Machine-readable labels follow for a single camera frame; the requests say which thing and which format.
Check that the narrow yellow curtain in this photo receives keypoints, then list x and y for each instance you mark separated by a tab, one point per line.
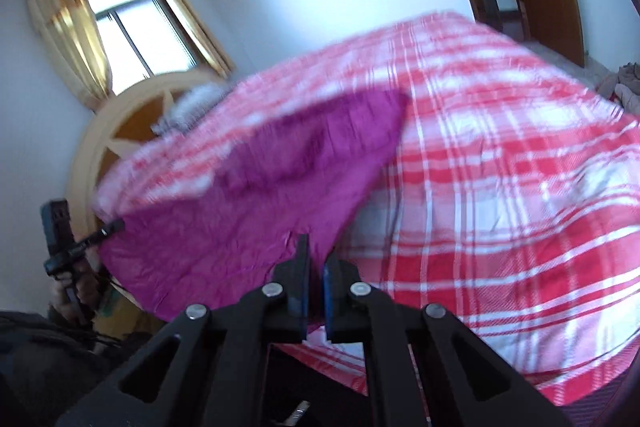
185	12

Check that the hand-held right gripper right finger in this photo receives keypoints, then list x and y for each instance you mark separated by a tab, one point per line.
328	292

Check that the pile of clothes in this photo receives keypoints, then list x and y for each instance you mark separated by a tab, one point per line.
622	87

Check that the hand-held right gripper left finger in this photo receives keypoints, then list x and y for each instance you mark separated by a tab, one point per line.
298	292

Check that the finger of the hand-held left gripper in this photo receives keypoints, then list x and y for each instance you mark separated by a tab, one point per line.
102	234

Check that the red plaid bed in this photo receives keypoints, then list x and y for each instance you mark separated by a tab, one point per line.
500	157

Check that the striped pillow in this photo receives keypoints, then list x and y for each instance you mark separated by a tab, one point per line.
192	107

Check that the wide yellow curtain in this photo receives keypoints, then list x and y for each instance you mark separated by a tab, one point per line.
65	32

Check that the magenta down jacket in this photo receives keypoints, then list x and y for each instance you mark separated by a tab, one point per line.
250	217

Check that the person's left hand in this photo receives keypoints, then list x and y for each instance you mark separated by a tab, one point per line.
87	289

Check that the window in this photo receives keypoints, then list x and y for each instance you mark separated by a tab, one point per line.
135	27

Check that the cream wooden headboard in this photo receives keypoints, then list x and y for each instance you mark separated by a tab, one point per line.
145	99

